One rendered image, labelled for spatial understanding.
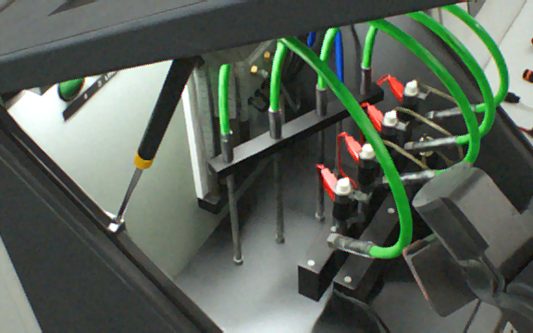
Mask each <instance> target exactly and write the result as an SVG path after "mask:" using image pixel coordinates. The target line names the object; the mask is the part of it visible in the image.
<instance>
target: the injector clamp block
mask: <svg viewBox="0 0 533 333"><path fill-rule="evenodd" d="M439 160H440V156H439V155H437V153H436V152H435V151H434V152H433V154H432V155H426V166H427V167H429V168H430V169H431V170H435V169H438V165H439ZM420 171H422V167H421V166H420V165H418V164H417V163H415V161H414V160H412V159H411V160H410V162H409V163H408V165H407V166H406V168H405V169H404V171H403V173H402V174H404V173H414V172H420ZM403 187H404V189H405V191H406V195H407V198H408V201H409V204H410V208H411V212H412V219H414V217H415V213H416V210H415V207H414V206H413V200H414V198H415V195H416V193H417V192H418V191H420V190H421V189H422V184H417V185H410V186H403ZM371 192H373V195H372V199H371V201H370V205H369V217H368V227H367V228H366V230H365V231H364V233H363V234H362V236H361V238H360V239H359V240H360V241H367V242H371V243H373V244H376V245H377V246H378V247H382V248H389V247H392V246H394V245H395V244H396V243H397V242H398V240H399V238H400V233H401V226H400V218H399V213H398V209H397V205H396V203H395V200H394V196H393V193H392V191H391V190H390V189H389V193H388V195H387V196H386V198H385V200H384V201H383V203H382V204H381V206H380V208H379V209H377V204H378V189H374V190H371ZM356 226H357V223H355V224H351V225H348V230H347V237H349V238H352V239H355V240H356ZM330 233H336V223H335V221H334V217H333V216H331V218H330V219H329V220H328V222H327V224H326V225H325V226H324V227H323V229H321V231H320V232H319V233H318V235H317V236H316V238H315V240H314V241H313V243H312V244H311V246H310V247H309V248H308V250H307V251H306V253H305V256H304V258H303V259H302V260H301V262H300V263H299V264H298V286H299V294H301V295H303V296H304V297H306V298H308V299H310V300H312V301H316V302H318V301H320V299H321V298H322V296H323V295H324V293H325V292H326V290H327V288H328V286H329V285H330V283H331V282H332V280H333V289H334V290H337V291H338V292H339V293H341V292H342V293H343V295H345V296H346V297H350V298H353V299H357V300H359V301H363V300H364V299H365V298H366V295H367V294H368V293H369V291H370V290H371V288H372V286H376V287H378V288H379V289H382V288H383V286H384V285H385V283H386V281H387V280H388V278H389V276H390V274H391V272H392V271H393V269H394V267H395V266H396V265H397V263H398V262H399V261H400V259H401V257H402V256H403V255H401V256H399V257H397V258H393V259H379V258H376V259H372V258H367V257H364V256H362V255H359V254H355V253H349V252H346V256H345V262H344V264H343V266H342V267H341V269H340V271H339V272H338V274H337V276H336V277H335V275H334V265H335V249H332V248H329V246H328V242H327V239H328V236H329V235H330ZM359 307H360V306H358V305H357V304H355V303H353V302H350V301H347V300H344V299H342V298H341V297H339V296H338V295H336V294H335V292H334V291H333V295H332V309H334V310H336V311H338V312H340V313H341V314H343V315H347V316H349V317H351V318H353V317H354V315H355V313H356V312H357V310H358V308H359Z"/></svg>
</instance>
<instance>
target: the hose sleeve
mask: <svg viewBox="0 0 533 333"><path fill-rule="evenodd" d="M335 246H336V248H338V249H341V250H343V251H345V252H349V253H355V254H359V255H362V256H364V257H367V258H372V259H376V257H372V256H371V254H370V251H371V249H372V247H374V246H377V245H376V244H373V243H371V242H367V241H361V240H355V239H352V238H349V237H345V236H338V237H337V238H336V240H335Z"/></svg>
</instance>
